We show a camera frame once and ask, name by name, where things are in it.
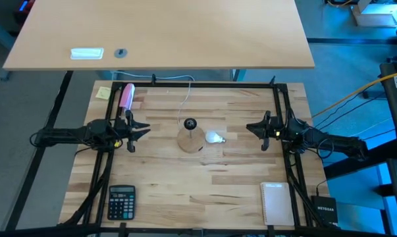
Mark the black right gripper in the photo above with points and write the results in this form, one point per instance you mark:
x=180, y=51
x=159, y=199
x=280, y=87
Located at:
x=275, y=130

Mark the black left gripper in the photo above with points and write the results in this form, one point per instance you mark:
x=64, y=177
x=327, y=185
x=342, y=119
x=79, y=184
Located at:
x=129, y=131

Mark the white lightbulb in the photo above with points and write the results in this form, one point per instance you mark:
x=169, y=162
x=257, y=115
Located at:
x=213, y=137

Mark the wooden base table lamp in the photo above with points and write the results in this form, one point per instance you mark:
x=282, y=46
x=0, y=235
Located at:
x=190, y=143

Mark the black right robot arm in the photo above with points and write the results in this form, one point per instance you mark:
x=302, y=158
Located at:
x=336, y=143

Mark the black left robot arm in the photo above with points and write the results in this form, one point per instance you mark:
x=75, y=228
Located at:
x=69, y=135

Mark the pink white stapler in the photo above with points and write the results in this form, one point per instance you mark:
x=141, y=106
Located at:
x=127, y=97

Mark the yellow sticky note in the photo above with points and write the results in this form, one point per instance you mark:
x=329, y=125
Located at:
x=102, y=93

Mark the beige spiral notebook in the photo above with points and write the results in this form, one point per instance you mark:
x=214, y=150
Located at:
x=277, y=204

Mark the black desk calculator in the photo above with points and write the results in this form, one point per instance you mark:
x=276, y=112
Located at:
x=120, y=204

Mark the grey desk grommet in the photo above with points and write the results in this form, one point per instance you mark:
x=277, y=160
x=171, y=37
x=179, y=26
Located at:
x=120, y=53

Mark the light wooden desk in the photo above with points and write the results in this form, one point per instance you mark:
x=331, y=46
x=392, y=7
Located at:
x=168, y=33

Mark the white cardboard box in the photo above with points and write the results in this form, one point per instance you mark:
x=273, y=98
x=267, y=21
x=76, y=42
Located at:
x=372, y=16

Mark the black computer tower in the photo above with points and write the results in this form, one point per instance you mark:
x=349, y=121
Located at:
x=23, y=10

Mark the black aluminium frame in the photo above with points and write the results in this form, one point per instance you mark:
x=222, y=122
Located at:
x=218, y=85

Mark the black Netgear network switch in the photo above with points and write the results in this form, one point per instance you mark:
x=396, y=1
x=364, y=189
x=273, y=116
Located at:
x=325, y=210

